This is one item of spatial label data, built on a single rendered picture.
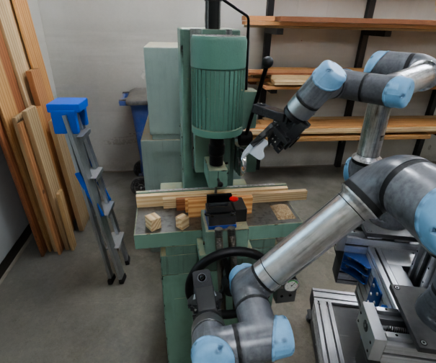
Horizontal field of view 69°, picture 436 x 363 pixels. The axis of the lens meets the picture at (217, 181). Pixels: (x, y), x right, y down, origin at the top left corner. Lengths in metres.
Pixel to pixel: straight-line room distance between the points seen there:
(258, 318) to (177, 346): 0.88
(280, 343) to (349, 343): 1.14
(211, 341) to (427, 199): 0.43
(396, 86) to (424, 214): 0.41
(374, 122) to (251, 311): 0.91
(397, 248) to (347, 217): 0.86
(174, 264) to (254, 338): 0.60
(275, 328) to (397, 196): 0.32
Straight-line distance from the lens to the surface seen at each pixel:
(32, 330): 2.18
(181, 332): 1.45
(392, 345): 1.10
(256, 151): 0.96
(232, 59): 1.00
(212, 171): 1.13
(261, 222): 1.16
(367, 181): 0.67
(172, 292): 1.28
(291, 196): 1.31
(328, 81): 0.85
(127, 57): 3.40
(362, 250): 1.49
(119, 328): 2.03
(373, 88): 0.91
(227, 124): 1.04
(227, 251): 0.94
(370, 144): 1.38
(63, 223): 2.51
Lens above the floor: 1.54
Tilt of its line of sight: 27 degrees down
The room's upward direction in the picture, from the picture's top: 1 degrees clockwise
